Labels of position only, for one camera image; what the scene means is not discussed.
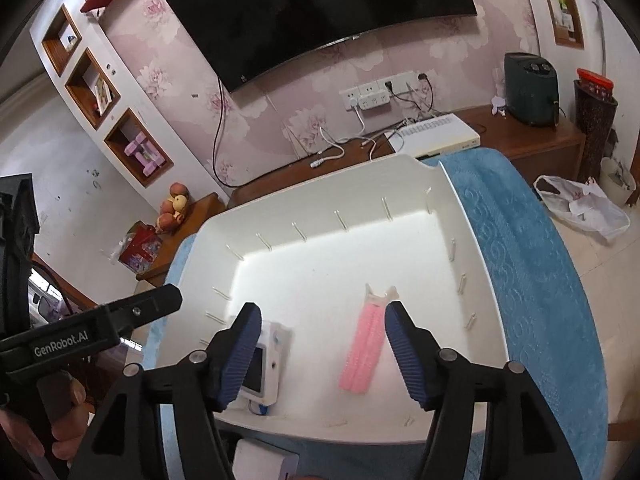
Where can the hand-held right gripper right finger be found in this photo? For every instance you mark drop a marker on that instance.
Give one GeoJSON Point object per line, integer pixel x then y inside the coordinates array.
{"type": "Point", "coordinates": [405, 360]}

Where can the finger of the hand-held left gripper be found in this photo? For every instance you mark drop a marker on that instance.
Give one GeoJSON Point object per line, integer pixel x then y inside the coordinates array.
{"type": "Point", "coordinates": [150, 305]}

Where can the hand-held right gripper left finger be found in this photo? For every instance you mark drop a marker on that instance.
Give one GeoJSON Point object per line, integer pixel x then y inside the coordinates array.
{"type": "Point", "coordinates": [240, 360]}

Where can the white rectangular box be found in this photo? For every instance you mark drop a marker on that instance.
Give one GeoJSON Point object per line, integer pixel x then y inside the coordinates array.
{"type": "Point", "coordinates": [260, 460]}

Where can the white plastic storage bin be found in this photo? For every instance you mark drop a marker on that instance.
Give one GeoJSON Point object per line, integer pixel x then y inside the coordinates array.
{"type": "Point", "coordinates": [325, 270]}

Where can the person's left hand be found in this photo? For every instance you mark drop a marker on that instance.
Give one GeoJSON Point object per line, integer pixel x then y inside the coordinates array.
{"type": "Point", "coordinates": [72, 425]}

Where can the white device with screen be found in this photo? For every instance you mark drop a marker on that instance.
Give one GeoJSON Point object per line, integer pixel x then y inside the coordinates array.
{"type": "Point", "coordinates": [270, 360]}

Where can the pink packaged item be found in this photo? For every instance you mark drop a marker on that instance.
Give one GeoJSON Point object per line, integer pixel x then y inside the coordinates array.
{"type": "Point", "coordinates": [360, 350]}

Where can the red printed gift box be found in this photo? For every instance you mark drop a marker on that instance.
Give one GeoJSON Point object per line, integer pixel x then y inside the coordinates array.
{"type": "Point", "coordinates": [142, 252]}

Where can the wooden side cabinet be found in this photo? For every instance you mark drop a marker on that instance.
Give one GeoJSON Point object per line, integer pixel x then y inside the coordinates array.
{"type": "Point", "coordinates": [195, 220]}

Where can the bowl of apples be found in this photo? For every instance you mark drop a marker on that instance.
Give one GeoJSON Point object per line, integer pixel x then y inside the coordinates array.
{"type": "Point", "coordinates": [172, 205]}

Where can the pink dumbbell pair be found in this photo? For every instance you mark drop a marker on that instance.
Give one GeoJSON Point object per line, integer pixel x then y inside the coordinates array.
{"type": "Point", "coordinates": [142, 155]}

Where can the blue plush blanket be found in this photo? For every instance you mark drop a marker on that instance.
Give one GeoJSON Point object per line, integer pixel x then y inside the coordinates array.
{"type": "Point", "coordinates": [540, 285]}

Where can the printed card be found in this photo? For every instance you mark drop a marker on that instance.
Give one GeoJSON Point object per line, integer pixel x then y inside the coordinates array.
{"type": "Point", "coordinates": [102, 95]}

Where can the white set-top box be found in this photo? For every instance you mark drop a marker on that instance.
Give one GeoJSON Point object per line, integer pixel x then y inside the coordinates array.
{"type": "Point", "coordinates": [440, 135]}

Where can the white plastic bag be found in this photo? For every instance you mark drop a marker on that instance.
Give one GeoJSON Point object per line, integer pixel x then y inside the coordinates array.
{"type": "Point", "coordinates": [595, 210]}

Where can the low wooden television cabinet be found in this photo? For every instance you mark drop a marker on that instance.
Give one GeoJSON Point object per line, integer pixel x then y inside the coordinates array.
{"type": "Point", "coordinates": [540, 142]}

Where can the small white figurine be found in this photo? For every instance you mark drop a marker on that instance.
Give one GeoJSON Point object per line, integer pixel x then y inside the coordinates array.
{"type": "Point", "coordinates": [497, 102]}

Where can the white bucket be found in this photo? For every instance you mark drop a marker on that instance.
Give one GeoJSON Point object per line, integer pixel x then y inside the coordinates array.
{"type": "Point", "coordinates": [620, 180]}

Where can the red shelf board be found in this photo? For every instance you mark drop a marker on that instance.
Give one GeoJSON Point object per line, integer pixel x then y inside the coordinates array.
{"type": "Point", "coordinates": [100, 0]}

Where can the black curved television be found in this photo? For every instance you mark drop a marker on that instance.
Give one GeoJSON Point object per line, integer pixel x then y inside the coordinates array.
{"type": "Point", "coordinates": [300, 10]}

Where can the small green white box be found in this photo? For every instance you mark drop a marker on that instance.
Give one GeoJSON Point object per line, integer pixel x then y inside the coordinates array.
{"type": "Point", "coordinates": [565, 15]}

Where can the white wall socket row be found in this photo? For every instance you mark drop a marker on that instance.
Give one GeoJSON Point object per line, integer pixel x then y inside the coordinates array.
{"type": "Point", "coordinates": [372, 97]}

